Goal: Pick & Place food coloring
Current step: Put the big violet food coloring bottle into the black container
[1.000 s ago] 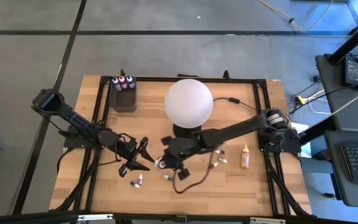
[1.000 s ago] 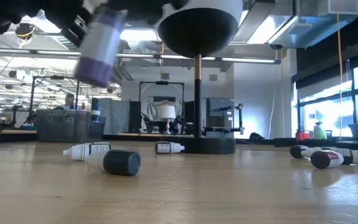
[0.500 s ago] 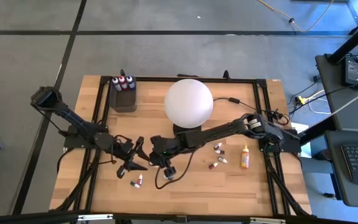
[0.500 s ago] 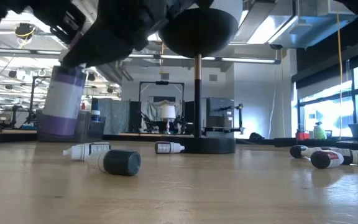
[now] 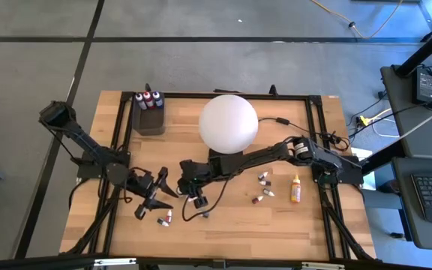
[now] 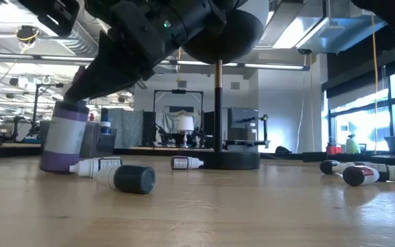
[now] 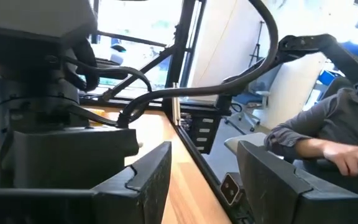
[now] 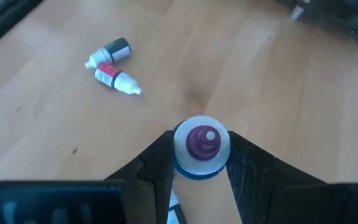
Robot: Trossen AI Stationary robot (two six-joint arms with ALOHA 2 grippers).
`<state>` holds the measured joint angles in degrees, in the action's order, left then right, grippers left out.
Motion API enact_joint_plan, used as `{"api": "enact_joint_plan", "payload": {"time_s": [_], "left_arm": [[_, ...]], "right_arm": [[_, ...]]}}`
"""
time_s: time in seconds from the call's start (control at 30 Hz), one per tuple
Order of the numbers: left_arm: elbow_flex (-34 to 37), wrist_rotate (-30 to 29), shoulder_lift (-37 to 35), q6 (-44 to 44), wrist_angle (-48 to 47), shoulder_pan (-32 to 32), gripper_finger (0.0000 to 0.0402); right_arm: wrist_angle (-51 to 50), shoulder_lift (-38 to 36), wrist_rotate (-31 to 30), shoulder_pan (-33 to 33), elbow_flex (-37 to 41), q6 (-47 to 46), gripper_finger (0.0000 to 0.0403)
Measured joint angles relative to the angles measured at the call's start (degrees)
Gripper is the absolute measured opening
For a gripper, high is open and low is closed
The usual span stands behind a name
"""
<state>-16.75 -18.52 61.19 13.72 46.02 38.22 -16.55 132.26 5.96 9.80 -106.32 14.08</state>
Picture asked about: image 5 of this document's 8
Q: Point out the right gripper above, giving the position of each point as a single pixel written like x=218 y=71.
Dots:
x=195 y=172

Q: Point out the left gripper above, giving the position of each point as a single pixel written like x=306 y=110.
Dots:
x=143 y=185

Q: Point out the small blue dropper bottle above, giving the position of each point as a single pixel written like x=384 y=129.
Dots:
x=205 y=214

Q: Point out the small black dropper bottle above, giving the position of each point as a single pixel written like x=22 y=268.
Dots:
x=162 y=222

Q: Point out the small Red Sunset dropper bottle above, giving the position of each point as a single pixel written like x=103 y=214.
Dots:
x=257 y=200

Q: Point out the large blue food coloring bottle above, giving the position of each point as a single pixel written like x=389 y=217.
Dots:
x=158 y=100

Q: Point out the large navy food coloring bottle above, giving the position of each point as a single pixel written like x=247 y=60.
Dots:
x=140 y=102

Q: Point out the large red food coloring bottle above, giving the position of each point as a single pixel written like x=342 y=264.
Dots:
x=149 y=100

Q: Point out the yellow food coloring bottle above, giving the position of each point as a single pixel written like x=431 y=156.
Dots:
x=295 y=191

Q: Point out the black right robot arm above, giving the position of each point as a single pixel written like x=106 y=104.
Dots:
x=261 y=155

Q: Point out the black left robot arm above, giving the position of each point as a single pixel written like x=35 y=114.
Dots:
x=84 y=140

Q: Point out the small dark dropper bottle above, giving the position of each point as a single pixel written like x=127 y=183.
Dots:
x=269 y=192
x=263 y=175

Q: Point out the grey plastic bin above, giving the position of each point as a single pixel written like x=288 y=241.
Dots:
x=148 y=123

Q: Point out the white globe table lamp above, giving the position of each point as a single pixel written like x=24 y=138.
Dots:
x=228 y=123

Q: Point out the silver aluminium bar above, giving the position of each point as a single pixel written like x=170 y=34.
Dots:
x=114 y=261
x=323 y=265

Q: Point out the yellow extension plug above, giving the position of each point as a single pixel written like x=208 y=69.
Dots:
x=364 y=120

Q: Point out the black laptop keyboard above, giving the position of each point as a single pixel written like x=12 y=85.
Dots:
x=403 y=225

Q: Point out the grey side table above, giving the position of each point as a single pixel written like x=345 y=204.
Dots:
x=399 y=112

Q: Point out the black power adapter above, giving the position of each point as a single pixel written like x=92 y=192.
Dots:
x=425 y=86

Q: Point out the black stand pole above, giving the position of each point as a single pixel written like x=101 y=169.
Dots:
x=426 y=47

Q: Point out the grey camera box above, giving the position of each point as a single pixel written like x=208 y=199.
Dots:
x=219 y=263

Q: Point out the black aluminium table frame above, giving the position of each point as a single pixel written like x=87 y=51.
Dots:
x=186 y=95

